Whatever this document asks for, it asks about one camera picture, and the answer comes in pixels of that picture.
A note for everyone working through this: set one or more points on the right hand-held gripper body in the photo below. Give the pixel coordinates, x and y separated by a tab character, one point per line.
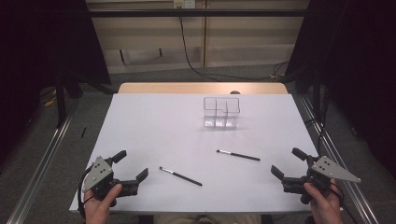
327	169

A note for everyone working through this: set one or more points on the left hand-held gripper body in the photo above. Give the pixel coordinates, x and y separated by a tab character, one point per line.
97	174

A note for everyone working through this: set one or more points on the black pen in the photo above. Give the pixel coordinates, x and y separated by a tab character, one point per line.
239	155

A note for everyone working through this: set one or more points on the clear plastic organizer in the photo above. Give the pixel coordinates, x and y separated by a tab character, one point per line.
221	121

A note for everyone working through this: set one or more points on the person's left hand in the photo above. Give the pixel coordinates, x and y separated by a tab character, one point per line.
98	210

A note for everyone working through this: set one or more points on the person's right hand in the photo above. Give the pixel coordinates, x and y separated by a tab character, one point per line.
328	208

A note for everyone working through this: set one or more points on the small black floor item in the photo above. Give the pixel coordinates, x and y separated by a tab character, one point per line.
83	132

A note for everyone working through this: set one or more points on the white table sheet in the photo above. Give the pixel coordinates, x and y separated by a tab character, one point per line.
162	133

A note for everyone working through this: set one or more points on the wooden table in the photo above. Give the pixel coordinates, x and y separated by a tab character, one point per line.
174	88

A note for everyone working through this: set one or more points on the dark curtain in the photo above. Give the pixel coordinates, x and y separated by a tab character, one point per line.
40	40
358	62

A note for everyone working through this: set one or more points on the black horizontal bar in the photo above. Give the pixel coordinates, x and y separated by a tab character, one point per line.
186	13

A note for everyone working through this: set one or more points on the metal floor rail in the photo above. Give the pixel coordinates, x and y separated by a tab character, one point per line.
40	168
345	174

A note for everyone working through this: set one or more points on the black stand post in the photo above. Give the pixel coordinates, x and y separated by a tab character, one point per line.
60	102

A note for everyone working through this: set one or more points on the vertical wooden wall strip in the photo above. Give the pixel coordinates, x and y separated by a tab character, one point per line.
204	34

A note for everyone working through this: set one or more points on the white wall outlet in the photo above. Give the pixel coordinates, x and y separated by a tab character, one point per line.
184	3

